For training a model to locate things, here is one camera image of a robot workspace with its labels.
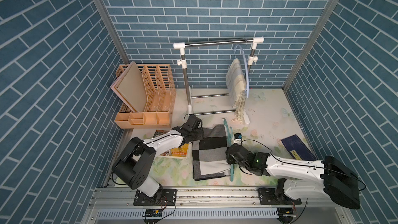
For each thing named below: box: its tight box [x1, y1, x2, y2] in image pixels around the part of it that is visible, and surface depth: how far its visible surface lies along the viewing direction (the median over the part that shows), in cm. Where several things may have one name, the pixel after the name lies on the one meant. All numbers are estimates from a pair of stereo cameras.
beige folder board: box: [109, 61, 148, 113], surface depth 93 cm
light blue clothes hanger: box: [234, 44, 250, 99], surface depth 76 cm
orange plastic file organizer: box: [115, 64, 177, 129], surface depth 101 cm
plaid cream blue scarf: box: [225, 58, 247, 123], surface depth 88 cm
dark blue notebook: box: [278, 134, 318, 161], surface depth 92 cm
